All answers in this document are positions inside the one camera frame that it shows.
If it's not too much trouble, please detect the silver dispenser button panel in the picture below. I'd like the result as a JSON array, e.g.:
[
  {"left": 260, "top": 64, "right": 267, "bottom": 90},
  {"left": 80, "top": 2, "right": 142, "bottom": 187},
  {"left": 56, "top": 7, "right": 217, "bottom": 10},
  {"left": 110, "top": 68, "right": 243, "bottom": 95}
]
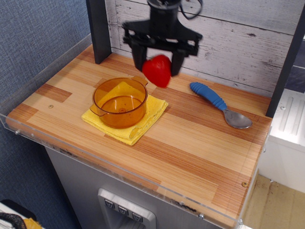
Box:
[{"left": 98, "top": 188, "right": 157, "bottom": 229}]

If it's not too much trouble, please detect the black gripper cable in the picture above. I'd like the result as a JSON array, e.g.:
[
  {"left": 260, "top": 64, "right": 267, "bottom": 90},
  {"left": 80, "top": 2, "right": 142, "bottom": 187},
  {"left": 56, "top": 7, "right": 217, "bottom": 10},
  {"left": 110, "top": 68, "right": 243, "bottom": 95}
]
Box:
[{"left": 179, "top": 0, "right": 204, "bottom": 20}]

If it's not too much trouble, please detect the clear acrylic table guard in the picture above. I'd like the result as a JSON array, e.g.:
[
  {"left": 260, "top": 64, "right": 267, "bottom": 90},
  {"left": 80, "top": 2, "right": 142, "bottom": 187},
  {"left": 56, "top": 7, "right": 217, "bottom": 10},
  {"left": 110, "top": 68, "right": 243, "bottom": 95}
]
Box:
[{"left": 1, "top": 47, "right": 271, "bottom": 229}]

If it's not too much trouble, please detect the blue handled metal spoon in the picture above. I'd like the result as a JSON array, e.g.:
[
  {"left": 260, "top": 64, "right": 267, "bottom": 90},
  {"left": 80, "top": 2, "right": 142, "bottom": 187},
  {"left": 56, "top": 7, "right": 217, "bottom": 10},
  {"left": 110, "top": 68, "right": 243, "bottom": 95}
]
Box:
[{"left": 190, "top": 82, "right": 252, "bottom": 129}]

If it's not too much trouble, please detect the yellow folded cloth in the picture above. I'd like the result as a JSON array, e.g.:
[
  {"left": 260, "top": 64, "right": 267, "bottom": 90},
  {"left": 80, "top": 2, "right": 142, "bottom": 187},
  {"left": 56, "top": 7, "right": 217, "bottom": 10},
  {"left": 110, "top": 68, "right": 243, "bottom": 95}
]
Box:
[{"left": 81, "top": 95, "right": 168, "bottom": 146}]

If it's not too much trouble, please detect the orange transparent plastic bowl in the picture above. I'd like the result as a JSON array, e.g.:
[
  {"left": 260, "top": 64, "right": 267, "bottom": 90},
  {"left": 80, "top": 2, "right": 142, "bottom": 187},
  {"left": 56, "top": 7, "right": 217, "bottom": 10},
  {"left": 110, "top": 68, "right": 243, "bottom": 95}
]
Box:
[{"left": 90, "top": 76, "right": 148, "bottom": 129}]

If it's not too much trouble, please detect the dark grey left post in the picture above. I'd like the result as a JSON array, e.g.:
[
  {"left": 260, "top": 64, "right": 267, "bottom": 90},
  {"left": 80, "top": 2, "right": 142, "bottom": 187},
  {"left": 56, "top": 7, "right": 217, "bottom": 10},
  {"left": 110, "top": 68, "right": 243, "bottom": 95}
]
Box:
[{"left": 86, "top": 0, "right": 112, "bottom": 64}]

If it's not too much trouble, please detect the dark grey post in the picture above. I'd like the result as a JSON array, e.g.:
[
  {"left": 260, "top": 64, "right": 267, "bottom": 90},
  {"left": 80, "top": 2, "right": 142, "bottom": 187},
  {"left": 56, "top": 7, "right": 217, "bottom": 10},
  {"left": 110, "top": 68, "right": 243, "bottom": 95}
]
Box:
[
  {"left": 265, "top": 5, "right": 305, "bottom": 118},
  {"left": 86, "top": 0, "right": 112, "bottom": 64}
]

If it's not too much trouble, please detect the grey toy fridge cabinet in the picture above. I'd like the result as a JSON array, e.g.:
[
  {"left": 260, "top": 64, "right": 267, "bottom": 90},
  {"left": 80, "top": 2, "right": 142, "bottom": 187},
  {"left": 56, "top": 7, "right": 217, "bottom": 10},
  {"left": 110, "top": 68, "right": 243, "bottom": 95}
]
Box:
[{"left": 44, "top": 146, "right": 229, "bottom": 229}]

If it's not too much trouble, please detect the white ribbed side counter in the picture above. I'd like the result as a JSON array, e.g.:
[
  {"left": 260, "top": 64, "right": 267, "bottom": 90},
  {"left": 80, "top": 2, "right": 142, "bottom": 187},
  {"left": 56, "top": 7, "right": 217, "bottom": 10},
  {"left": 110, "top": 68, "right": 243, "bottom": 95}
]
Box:
[{"left": 258, "top": 89, "right": 305, "bottom": 192}]

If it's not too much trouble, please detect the dark grey right post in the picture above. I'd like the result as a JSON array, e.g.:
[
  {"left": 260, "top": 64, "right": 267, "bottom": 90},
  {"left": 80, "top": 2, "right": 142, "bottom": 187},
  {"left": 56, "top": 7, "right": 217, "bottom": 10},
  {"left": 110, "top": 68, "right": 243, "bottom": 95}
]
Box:
[{"left": 265, "top": 5, "right": 305, "bottom": 118}]

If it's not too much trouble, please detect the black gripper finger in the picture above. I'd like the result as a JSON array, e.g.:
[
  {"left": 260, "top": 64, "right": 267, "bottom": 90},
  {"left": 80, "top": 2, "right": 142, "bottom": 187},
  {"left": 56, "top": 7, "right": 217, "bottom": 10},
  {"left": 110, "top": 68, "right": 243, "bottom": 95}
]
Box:
[
  {"left": 132, "top": 44, "right": 147, "bottom": 71},
  {"left": 171, "top": 50, "right": 188, "bottom": 76}
]

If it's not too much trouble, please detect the yellow object bottom left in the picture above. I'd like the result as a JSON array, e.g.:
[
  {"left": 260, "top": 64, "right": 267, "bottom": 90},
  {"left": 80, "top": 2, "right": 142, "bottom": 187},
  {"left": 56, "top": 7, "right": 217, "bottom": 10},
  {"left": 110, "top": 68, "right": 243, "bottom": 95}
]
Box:
[{"left": 23, "top": 218, "right": 43, "bottom": 229}]

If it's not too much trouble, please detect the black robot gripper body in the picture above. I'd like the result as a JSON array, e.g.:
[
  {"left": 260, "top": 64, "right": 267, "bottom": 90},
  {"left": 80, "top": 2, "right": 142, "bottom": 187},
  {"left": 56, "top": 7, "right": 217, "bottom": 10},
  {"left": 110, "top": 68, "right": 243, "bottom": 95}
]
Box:
[{"left": 122, "top": 0, "right": 203, "bottom": 56}]

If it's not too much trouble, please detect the red plastic strawberry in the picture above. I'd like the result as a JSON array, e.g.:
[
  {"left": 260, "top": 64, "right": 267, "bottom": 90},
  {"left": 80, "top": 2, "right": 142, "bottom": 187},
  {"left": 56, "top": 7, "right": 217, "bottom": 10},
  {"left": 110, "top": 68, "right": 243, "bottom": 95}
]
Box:
[{"left": 142, "top": 55, "right": 172, "bottom": 88}]

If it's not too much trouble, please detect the black braided hose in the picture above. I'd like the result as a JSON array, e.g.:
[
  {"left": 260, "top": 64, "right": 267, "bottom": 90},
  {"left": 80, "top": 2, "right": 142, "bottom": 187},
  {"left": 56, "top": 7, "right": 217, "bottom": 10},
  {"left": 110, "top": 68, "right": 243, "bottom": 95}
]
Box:
[{"left": 0, "top": 212, "right": 27, "bottom": 229}]

